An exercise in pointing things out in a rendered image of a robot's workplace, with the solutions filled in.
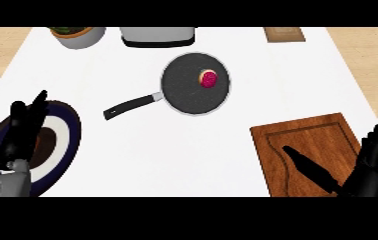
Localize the brown wooden cutting board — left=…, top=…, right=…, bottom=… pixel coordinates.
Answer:
left=248, top=112, right=365, bottom=198

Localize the white and black appliance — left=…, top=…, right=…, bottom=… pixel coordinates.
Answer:
left=118, top=26, right=198, bottom=49

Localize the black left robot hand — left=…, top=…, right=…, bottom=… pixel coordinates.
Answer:
left=0, top=89, right=50, bottom=168

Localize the grey potted plant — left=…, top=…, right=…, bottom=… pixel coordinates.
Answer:
left=47, top=26, right=108, bottom=50

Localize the navy and white plate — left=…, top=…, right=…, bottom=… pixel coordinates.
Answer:
left=0, top=99, right=83, bottom=198

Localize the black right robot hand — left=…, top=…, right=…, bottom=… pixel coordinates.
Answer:
left=281, top=124, right=378, bottom=198

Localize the brown cardboard box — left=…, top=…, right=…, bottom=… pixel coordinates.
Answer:
left=263, top=26, right=307, bottom=44

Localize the dark frying pan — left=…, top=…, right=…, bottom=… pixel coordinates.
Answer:
left=102, top=51, right=232, bottom=121

